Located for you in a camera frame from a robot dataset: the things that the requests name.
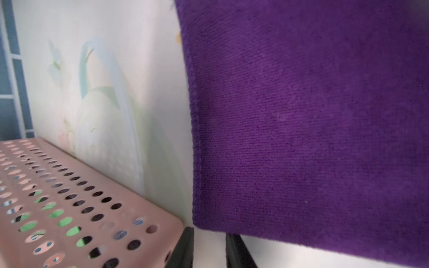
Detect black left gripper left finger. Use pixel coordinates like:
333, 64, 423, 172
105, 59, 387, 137
165, 227, 194, 268

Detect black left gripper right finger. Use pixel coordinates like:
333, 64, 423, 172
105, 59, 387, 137
226, 233, 257, 268

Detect purple square dishcloth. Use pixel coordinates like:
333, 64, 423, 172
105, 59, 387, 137
175, 1, 429, 268

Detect green grey microfibre cloth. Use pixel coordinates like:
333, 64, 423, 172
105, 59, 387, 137
8, 189, 82, 255

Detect pink perforated plastic basket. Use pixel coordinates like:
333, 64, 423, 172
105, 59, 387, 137
1, 138, 184, 268

